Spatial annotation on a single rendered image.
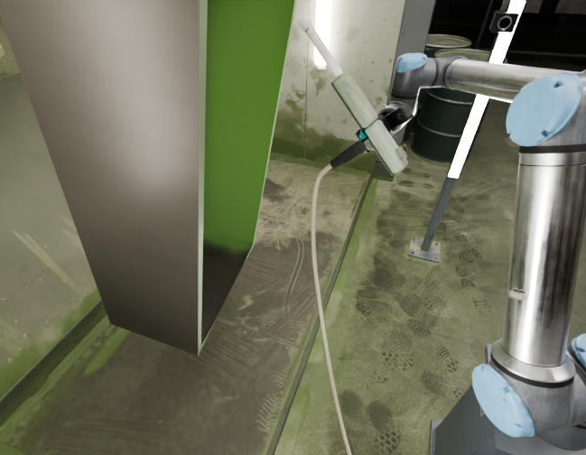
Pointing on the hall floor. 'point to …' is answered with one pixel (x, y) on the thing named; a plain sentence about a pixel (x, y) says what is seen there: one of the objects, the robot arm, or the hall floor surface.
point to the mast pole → (438, 212)
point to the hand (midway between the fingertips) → (367, 140)
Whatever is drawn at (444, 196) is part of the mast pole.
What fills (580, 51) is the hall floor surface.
